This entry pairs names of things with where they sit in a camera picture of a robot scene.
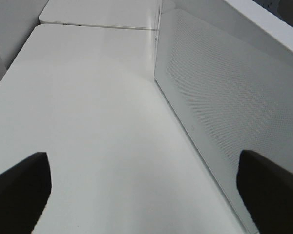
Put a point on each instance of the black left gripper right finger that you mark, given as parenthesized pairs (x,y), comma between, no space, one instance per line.
(267,192)

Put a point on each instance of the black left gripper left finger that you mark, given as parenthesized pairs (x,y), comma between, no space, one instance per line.
(24,191)

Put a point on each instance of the white microwave door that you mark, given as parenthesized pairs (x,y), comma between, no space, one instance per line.
(229,96)

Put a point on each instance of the white microwave oven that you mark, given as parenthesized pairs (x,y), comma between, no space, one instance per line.
(243,19)

